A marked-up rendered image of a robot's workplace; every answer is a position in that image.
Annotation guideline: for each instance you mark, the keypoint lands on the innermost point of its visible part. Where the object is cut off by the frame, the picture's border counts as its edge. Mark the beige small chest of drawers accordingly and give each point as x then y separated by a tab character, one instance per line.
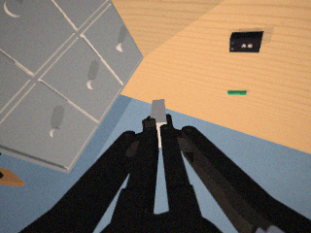
33	80

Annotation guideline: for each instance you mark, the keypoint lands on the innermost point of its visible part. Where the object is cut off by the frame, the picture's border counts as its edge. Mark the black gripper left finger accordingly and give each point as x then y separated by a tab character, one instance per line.
81	208

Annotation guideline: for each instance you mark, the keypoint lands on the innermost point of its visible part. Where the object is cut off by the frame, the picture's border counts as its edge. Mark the green cylindrical battery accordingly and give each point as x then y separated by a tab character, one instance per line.
236	92

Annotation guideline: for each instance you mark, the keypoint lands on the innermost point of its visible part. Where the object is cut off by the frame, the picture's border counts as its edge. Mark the black 9v battery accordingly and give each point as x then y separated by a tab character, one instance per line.
245	41

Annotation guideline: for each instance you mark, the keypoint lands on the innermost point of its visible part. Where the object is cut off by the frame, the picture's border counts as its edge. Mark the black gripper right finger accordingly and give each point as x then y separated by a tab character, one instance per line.
249	208

